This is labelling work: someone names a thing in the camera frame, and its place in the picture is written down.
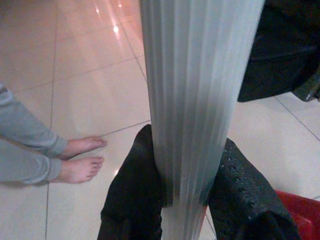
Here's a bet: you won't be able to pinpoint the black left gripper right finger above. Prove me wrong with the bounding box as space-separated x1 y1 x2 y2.
207 138 301 240

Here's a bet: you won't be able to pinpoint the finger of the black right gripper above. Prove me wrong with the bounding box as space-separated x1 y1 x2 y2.
237 0 320 103

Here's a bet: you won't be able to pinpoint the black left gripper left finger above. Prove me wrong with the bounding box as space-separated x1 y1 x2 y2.
96 124 174 240

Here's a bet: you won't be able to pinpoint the red dustpan blue handle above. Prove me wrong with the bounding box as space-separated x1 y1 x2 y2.
274 189 320 240

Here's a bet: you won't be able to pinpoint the grey-handled broom red head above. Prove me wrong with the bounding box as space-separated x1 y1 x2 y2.
139 0 265 240

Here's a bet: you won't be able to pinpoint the person's leg grey trousers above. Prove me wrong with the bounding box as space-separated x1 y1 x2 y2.
0 138 105 186
0 83 108 161

